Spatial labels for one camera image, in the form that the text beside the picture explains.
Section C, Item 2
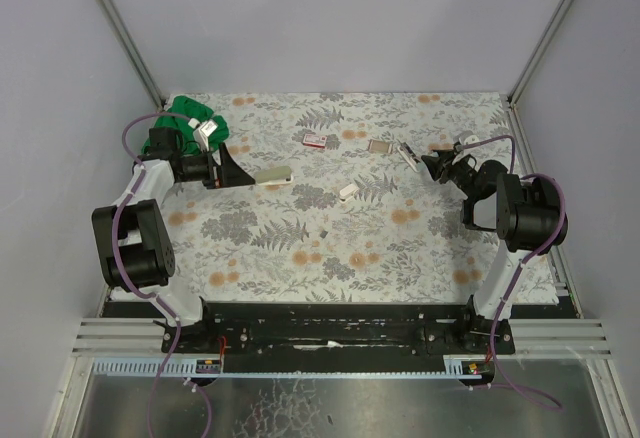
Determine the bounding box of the light blue stapler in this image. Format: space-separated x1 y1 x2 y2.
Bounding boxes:
398 142 423 173

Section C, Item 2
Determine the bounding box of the olive green stapler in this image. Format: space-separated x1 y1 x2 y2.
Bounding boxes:
254 166 293 186

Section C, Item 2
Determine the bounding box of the small white stapler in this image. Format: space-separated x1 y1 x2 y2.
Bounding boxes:
339 184 359 202

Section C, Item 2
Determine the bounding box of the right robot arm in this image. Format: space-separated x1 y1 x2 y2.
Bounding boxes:
422 148 568 341

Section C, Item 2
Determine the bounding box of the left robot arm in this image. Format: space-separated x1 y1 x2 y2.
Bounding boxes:
91 127 255 327

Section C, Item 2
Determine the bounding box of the loose staple strip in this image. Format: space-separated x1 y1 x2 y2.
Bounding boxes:
368 139 393 154

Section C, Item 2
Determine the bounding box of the red staple box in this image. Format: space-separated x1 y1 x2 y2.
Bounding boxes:
302 133 328 149

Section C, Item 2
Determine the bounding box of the floral table mat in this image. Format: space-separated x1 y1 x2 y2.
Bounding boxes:
107 91 559 305

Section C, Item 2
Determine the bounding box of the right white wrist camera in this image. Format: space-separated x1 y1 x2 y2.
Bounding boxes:
453 131 480 154

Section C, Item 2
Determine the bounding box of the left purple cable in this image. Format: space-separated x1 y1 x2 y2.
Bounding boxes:
112 113 214 438

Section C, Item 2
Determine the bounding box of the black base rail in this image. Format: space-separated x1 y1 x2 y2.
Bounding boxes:
99 300 541 374

